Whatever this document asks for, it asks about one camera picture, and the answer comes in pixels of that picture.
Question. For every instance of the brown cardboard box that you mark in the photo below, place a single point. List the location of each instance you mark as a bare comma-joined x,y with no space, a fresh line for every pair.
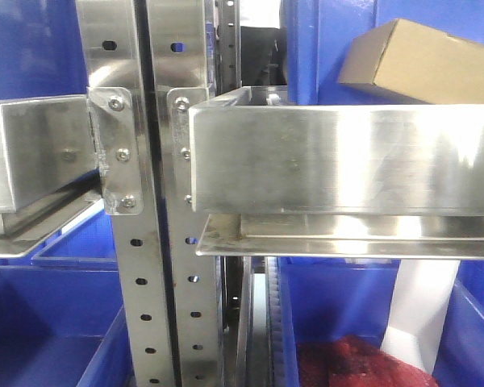
411,62

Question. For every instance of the right steel shelf upright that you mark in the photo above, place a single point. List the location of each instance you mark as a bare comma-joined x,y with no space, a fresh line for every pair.
182,35

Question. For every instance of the steel shelf upright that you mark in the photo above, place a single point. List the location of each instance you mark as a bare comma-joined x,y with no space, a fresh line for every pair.
182,35
111,41

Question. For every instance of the left steel shelf tray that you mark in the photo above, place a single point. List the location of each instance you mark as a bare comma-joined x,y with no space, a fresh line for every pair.
48,170

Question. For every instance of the left steel shelf upright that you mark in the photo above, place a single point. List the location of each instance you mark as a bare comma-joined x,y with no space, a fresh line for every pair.
111,41

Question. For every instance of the blue bin lower middle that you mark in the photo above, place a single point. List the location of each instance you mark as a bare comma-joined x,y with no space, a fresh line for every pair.
324,300

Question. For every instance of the blue bin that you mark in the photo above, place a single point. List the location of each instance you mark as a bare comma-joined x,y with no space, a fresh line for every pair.
460,361
62,327
324,300
40,50
319,34

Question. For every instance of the person in dark clothes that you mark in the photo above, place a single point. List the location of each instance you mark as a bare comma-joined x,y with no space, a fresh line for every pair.
261,22

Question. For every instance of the blue bin upper right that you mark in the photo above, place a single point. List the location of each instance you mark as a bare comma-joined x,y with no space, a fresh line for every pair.
319,34

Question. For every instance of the red mesh bag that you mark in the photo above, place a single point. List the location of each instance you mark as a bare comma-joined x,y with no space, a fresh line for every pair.
351,361

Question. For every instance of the white foam sheet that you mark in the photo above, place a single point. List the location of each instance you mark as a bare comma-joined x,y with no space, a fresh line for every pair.
418,310

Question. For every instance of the blue bin lower left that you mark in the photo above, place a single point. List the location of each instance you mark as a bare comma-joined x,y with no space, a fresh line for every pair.
62,327

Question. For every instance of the blue bin upper left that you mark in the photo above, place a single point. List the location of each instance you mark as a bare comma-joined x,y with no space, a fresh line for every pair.
40,50

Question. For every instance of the blue bin lower right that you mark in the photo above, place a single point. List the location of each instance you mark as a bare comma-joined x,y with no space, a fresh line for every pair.
460,361

